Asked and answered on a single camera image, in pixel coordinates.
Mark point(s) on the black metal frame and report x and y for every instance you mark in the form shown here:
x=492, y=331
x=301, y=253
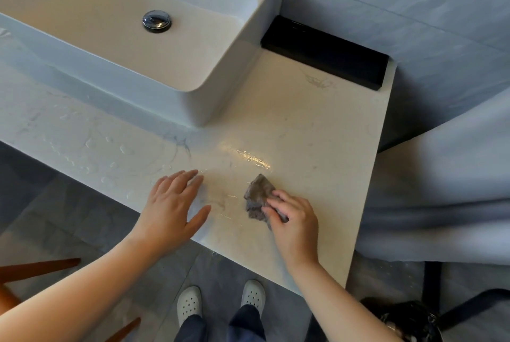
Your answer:
x=432, y=286

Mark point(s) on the white clog shoe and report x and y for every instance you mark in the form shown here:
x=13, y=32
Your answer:
x=254, y=293
x=189, y=304

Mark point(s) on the person's right thumb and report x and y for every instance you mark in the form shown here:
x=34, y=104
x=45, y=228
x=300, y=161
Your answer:
x=267, y=218

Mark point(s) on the person's left middle finger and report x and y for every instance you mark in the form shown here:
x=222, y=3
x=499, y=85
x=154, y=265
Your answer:
x=184, y=180

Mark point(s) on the person's right hand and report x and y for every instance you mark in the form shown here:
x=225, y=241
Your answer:
x=295, y=226

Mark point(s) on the black trash bin with bag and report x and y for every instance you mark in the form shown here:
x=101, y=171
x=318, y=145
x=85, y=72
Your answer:
x=406, y=322

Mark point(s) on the dark blue trousers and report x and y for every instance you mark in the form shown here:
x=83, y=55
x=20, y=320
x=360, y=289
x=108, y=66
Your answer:
x=245, y=325

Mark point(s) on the chrome sink drain stopper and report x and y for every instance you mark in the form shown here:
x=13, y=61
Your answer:
x=156, y=20

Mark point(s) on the brown wooden chair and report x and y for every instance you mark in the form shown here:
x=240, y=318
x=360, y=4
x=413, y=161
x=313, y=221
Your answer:
x=40, y=268

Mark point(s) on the grey cleaning cloth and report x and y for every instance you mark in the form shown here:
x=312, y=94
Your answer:
x=258, y=194

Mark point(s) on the person's right forearm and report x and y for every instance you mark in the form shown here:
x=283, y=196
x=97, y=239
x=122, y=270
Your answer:
x=338, y=306

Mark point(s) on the person's left hand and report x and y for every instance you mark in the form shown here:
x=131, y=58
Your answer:
x=169, y=214

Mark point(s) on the black rectangular tray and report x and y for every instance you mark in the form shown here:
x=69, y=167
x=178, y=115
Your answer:
x=322, y=53

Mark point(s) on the person's left forearm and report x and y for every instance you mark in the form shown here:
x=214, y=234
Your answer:
x=79, y=294

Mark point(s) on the person's left thumb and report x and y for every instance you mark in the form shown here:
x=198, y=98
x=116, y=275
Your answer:
x=200, y=220

